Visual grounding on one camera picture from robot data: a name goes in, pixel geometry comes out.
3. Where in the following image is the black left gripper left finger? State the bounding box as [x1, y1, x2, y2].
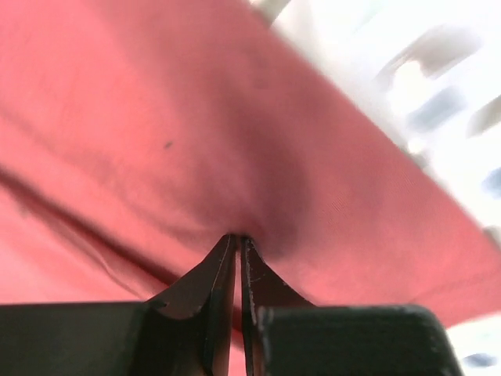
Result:
[1, 235, 236, 375]

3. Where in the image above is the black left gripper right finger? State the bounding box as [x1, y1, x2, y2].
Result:
[240, 238, 463, 376]

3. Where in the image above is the salmon pink t shirt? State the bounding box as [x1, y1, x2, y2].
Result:
[1, 1, 500, 375]

